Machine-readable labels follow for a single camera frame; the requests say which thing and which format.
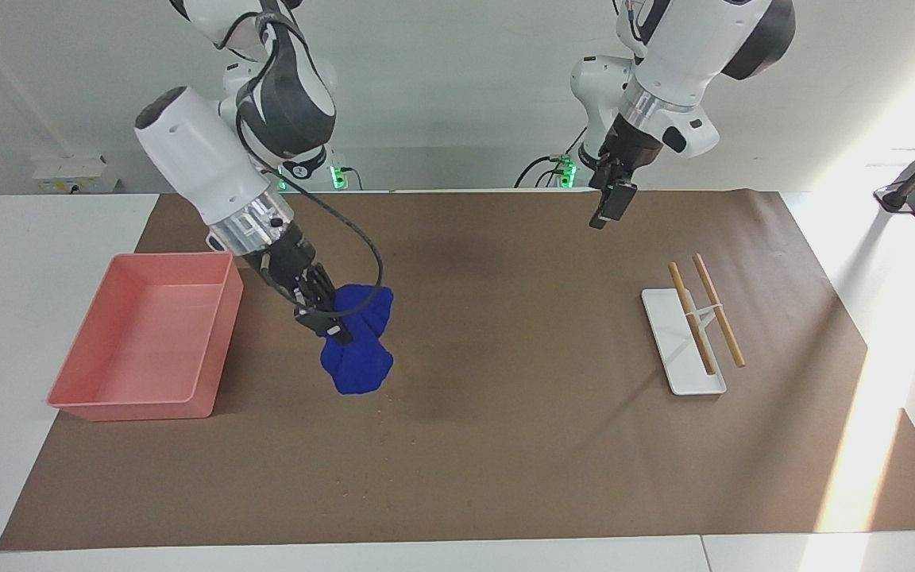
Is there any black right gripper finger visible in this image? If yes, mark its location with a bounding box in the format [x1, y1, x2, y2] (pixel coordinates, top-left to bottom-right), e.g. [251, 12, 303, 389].
[307, 269, 341, 315]
[293, 302, 353, 344]

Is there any white towel rack base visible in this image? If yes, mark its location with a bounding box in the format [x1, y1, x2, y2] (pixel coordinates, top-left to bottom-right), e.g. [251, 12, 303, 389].
[641, 288, 728, 396]

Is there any wooden rack rod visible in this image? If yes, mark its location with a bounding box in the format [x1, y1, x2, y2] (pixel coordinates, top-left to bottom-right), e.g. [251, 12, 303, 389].
[668, 262, 718, 376]
[692, 253, 746, 369]

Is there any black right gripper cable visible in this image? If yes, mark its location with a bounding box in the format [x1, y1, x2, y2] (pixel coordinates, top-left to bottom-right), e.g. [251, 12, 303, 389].
[215, 0, 384, 319]

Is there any black base cable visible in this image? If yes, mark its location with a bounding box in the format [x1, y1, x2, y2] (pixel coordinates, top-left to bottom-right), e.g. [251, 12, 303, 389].
[515, 119, 589, 189]

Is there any pink plastic bin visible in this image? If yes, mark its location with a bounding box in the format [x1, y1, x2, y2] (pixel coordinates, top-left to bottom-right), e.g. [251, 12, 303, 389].
[47, 252, 245, 422]

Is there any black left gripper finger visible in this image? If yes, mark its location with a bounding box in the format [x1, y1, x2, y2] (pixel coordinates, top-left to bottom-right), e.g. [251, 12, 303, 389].
[608, 180, 639, 221]
[589, 186, 618, 230]

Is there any brown paper table mat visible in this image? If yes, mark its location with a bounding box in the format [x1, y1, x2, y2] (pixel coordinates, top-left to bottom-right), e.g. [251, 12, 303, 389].
[0, 189, 915, 551]

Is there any blue towel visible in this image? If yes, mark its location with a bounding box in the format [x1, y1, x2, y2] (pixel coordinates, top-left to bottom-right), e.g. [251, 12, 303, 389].
[320, 284, 395, 396]

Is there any white power strip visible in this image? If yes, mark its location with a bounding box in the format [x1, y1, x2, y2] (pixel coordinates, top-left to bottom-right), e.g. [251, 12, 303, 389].
[31, 155, 121, 194]

